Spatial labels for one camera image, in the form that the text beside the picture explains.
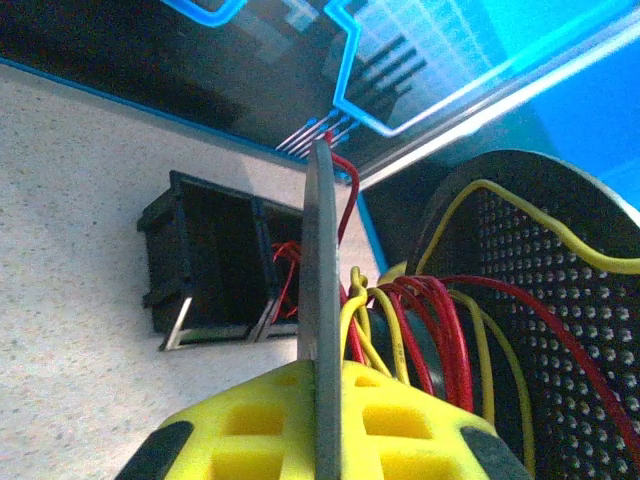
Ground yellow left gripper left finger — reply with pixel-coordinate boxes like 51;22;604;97
117;358;318;480

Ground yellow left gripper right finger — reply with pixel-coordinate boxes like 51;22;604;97
340;362;532;480

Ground red cable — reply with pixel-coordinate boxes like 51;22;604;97
269;130;640;466

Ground grey perforated cable spool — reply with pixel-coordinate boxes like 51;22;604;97
298;139;640;480

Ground black open box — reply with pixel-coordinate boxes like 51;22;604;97
137;169;306;351

